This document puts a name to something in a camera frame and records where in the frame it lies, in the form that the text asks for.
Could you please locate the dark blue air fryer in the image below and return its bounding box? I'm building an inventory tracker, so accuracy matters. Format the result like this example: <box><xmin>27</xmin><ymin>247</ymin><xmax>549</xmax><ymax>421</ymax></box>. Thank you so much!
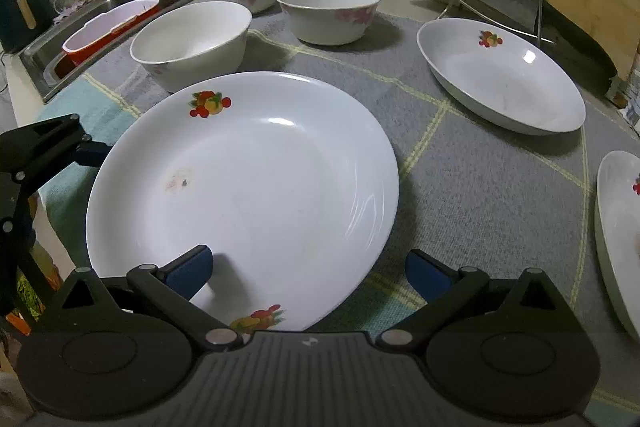
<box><xmin>0</xmin><ymin>0</ymin><xmax>55</xmax><ymax>54</ymax></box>

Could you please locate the red and white basin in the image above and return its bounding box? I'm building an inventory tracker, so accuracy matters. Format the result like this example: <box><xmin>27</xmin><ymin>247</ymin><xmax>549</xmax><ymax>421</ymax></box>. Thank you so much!
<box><xmin>62</xmin><ymin>0</ymin><xmax>161</xmax><ymax>66</ymax></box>

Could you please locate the grey checked mat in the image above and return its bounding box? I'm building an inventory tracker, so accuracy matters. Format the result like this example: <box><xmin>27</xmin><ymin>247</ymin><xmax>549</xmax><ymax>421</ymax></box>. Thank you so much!
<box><xmin>37</xmin><ymin>2</ymin><xmax>640</xmax><ymax>427</ymax></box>

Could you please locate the orange and green package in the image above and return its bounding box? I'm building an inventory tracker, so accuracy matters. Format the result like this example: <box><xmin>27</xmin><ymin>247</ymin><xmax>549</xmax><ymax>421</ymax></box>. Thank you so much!
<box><xmin>17</xmin><ymin>247</ymin><xmax>58</xmax><ymax>323</ymax></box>

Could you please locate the white bowl faint flower print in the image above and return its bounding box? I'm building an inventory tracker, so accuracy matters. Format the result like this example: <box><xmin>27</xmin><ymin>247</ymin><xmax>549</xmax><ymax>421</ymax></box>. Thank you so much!
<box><xmin>130</xmin><ymin>1</ymin><xmax>252</xmax><ymax>94</ymax></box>

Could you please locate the printed plastic bag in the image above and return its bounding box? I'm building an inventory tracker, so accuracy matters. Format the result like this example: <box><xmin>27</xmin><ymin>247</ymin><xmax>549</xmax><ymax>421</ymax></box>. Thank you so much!
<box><xmin>620</xmin><ymin>49</ymin><xmax>640</xmax><ymax>128</ymax></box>

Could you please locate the white fruit print plate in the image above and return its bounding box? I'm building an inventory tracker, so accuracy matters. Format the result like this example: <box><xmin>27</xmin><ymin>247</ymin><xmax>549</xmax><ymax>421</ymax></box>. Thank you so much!
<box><xmin>85</xmin><ymin>71</ymin><xmax>401</xmax><ymax>333</ymax></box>
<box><xmin>416</xmin><ymin>18</ymin><xmax>587</xmax><ymax>136</ymax></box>
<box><xmin>594</xmin><ymin>150</ymin><xmax>640</xmax><ymax>343</ymax></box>

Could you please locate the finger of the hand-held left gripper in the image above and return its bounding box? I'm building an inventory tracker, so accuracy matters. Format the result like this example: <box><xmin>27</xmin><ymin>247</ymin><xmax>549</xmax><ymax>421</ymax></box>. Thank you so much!
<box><xmin>0</xmin><ymin>213</ymin><xmax>69</xmax><ymax>314</ymax></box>
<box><xmin>0</xmin><ymin>113</ymin><xmax>112</xmax><ymax>208</ymax></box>

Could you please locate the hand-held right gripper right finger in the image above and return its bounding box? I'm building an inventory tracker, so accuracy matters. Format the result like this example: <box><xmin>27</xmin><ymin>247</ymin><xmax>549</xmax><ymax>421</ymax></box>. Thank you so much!
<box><xmin>375</xmin><ymin>248</ymin><xmax>577</xmax><ymax>354</ymax></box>

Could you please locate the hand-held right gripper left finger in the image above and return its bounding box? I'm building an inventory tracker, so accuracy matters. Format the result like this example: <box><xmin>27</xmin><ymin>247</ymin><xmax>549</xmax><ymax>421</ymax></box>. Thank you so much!
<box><xmin>47</xmin><ymin>244</ymin><xmax>246</xmax><ymax>354</ymax></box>

